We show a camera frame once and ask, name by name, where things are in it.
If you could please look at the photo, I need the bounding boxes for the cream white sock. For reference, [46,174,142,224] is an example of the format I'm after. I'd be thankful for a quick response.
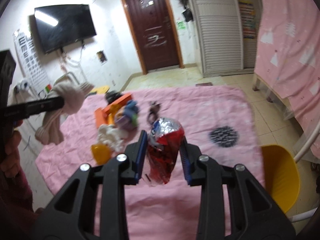
[35,81,94,145]

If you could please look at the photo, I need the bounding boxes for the blue multicolour sock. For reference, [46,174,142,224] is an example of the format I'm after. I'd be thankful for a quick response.
[114,100,139,131]

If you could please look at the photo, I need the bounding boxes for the long orange box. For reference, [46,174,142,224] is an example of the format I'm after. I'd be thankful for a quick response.
[107,93,132,107]

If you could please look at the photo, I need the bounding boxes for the red foil snack bag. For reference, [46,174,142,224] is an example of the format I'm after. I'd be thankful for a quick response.
[145,117,184,186]

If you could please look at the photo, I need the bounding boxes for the person left hand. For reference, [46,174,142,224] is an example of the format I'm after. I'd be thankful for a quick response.
[1,120,23,183]

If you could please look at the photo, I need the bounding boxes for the eye chart poster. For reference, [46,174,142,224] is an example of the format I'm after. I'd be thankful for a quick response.
[13,29,52,99]

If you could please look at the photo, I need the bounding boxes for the white metal chair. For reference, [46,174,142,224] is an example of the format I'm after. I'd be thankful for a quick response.
[287,125,320,223]

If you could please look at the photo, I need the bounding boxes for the yellow plastic bin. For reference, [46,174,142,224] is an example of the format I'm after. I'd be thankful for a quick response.
[261,145,300,213]

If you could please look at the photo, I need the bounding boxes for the small orange box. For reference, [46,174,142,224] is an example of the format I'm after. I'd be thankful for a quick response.
[94,106,110,128]

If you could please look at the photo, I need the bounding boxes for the yellow wooden stool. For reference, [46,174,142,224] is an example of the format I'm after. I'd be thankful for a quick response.
[88,86,110,95]

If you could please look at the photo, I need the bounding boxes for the black crumpled plastic bag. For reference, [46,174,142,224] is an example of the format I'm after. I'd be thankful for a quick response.
[105,90,123,105]

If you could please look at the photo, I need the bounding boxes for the white crumpled tissue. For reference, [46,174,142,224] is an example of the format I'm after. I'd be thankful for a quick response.
[97,124,128,153]

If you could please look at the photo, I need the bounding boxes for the pink bed sheet cloth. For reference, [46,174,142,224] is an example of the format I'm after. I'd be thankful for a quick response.
[35,84,266,240]

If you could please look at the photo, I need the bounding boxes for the black glasses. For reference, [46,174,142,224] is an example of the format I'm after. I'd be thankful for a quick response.
[147,101,161,126]

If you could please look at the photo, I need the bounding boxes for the dark red door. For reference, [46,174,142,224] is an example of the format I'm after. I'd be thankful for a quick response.
[121,0,184,74]

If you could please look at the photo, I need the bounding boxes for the pink tree pattern sheet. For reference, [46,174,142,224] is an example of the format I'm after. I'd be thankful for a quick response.
[254,0,320,156]

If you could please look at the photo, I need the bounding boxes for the black hanging bags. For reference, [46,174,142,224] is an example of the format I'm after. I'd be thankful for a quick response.
[178,0,194,23]

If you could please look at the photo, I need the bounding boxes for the white louvred wardrobe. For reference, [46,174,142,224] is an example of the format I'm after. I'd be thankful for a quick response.
[190,0,262,77]

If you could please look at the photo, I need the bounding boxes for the wall mounted television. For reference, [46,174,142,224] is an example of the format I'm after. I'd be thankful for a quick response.
[34,4,97,54]

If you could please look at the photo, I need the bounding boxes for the wooden bed frame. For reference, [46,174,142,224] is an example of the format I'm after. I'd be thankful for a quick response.
[252,74,295,120]

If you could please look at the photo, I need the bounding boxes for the colourful wall poster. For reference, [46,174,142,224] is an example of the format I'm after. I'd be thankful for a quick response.
[239,1,257,39]

